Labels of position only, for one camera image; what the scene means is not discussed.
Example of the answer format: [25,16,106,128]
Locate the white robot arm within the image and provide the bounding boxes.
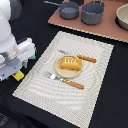
[0,0,36,81]

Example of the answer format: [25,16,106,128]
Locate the pink stove board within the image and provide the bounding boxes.
[48,0,128,42]

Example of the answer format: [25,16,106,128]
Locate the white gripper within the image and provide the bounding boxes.
[0,38,35,81]

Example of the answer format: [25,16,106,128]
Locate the fork with wooden handle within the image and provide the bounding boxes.
[43,71,84,89]

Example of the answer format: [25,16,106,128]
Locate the small grey saucepan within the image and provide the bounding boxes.
[48,1,79,20]

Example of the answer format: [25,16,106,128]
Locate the beige woven placemat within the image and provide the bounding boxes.
[13,31,113,128]

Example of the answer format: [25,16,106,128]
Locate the round tan plate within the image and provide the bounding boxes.
[55,55,82,78]

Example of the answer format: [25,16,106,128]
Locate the cream bowl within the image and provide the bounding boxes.
[116,4,128,30]

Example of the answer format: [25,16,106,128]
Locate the large grey pot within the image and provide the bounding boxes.
[81,0,104,25]

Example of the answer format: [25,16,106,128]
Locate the knife with wooden handle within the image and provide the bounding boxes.
[58,50,97,63]

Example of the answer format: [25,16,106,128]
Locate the yellow butter box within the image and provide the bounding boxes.
[13,71,24,81]

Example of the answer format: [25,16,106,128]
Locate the orange bread loaf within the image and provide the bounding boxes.
[60,57,82,70]

